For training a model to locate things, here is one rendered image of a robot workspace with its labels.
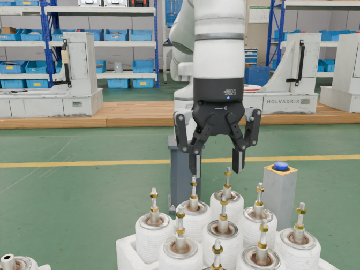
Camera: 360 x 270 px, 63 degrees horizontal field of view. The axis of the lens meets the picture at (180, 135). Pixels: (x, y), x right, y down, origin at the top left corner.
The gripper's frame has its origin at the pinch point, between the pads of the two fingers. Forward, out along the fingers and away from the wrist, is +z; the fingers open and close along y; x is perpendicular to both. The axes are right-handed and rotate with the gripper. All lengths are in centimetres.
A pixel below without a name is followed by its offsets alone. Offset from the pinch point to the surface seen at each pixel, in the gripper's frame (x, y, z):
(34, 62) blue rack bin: 559, -134, -18
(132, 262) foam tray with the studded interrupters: 19.0, -13.3, 29.0
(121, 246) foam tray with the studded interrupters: 25.5, -15.2, 28.7
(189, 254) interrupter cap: 9.1, -2.1, 22.1
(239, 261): 5.3, 7.3, 23.0
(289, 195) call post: 29, 35, 23
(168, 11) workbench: 595, 128, -117
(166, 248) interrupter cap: 12.1, -6.2, 22.0
